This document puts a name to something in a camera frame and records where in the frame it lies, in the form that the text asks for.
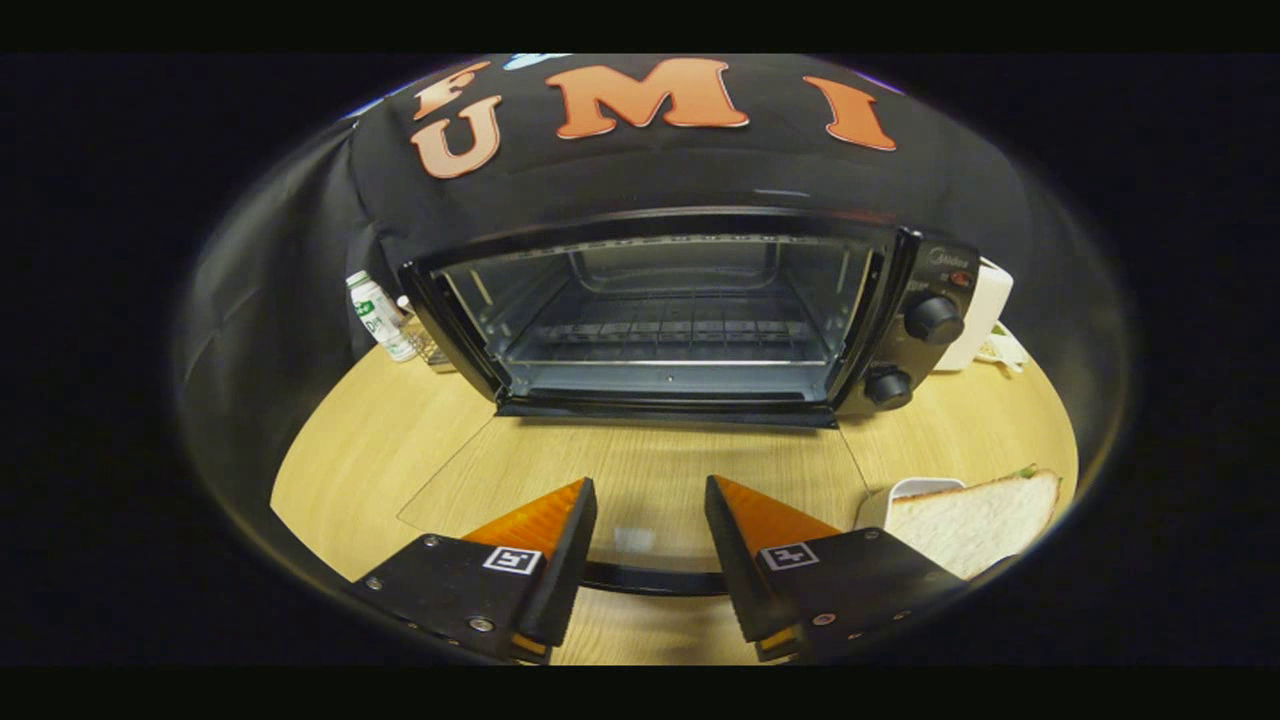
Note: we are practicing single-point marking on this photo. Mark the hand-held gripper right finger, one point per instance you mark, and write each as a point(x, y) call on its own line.
point(735, 560)

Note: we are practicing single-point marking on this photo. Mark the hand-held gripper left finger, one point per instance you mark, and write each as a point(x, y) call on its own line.
point(570, 560)

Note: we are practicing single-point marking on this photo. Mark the sandwich with green lettuce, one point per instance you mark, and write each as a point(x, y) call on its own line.
point(970, 525)

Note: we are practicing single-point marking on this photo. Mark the black toaster oven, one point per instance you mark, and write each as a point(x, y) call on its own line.
point(905, 290)

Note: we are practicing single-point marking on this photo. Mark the white toaster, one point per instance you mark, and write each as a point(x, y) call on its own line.
point(985, 310)

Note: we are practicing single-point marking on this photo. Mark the white slotted tray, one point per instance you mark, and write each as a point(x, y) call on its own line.
point(905, 490)

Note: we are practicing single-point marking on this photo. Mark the small clear glass jar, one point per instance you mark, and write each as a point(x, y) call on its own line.
point(428, 342)

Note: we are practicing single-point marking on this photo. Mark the white bottle green label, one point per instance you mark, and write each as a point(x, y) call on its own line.
point(380, 318)

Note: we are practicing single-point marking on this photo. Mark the white divided dish with grains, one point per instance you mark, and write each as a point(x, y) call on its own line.
point(1005, 350)

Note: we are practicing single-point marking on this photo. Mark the black backdrop cloth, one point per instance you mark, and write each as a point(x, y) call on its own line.
point(600, 170)

